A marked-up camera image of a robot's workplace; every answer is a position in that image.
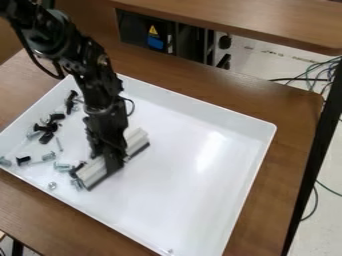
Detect grey sweeping tool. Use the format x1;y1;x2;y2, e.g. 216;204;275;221
72;126;153;192

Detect pile of screws and black bits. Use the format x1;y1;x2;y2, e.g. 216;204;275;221
0;89;90;193

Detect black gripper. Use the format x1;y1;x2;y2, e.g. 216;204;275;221
81;95;133;177

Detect black equipment box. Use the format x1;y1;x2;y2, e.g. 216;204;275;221
114;8;234;70

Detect white tray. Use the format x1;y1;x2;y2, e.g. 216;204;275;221
0;73;278;256

